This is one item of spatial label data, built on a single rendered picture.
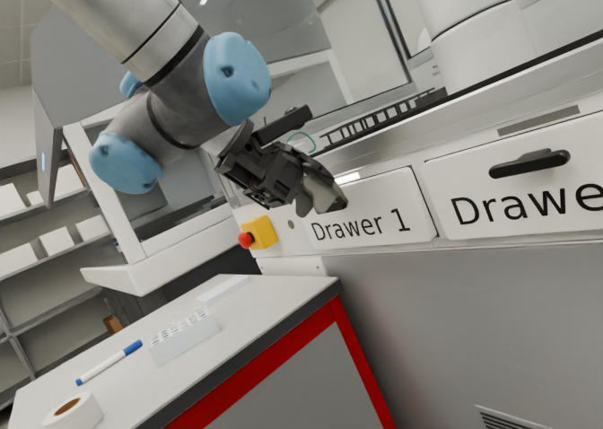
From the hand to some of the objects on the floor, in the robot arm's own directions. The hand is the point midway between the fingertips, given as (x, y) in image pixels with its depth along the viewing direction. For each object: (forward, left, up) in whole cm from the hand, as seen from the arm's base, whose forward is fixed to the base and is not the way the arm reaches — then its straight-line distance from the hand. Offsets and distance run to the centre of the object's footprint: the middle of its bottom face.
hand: (336, 197), depth 65 cm
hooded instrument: (+93, +152, -88) cm, 199 cm away
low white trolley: (-12, +49, -91) cm, 104 cm away
